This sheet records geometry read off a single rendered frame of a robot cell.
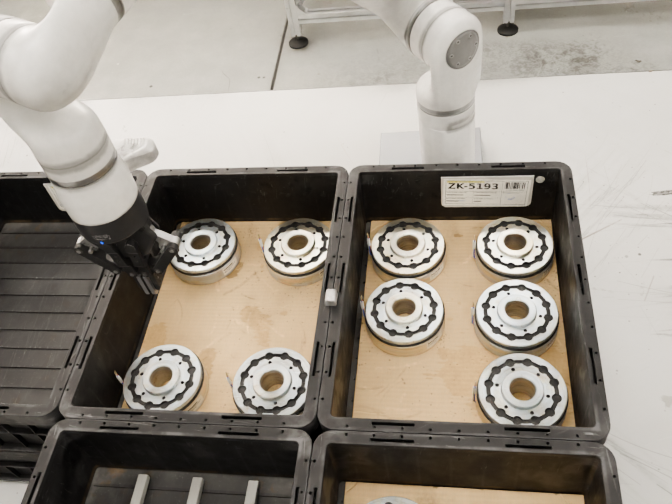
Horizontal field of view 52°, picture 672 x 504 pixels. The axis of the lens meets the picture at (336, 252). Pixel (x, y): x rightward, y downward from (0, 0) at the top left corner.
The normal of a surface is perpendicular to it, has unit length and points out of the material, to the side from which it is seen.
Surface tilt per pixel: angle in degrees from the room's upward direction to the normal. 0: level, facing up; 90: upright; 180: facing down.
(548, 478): 90
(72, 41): 78
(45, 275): 0
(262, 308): 0
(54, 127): 13
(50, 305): 0
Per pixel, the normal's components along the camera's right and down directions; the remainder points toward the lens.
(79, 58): 0.95, 0.11
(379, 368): -0.13, -0.63
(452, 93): 0.37, 0.70
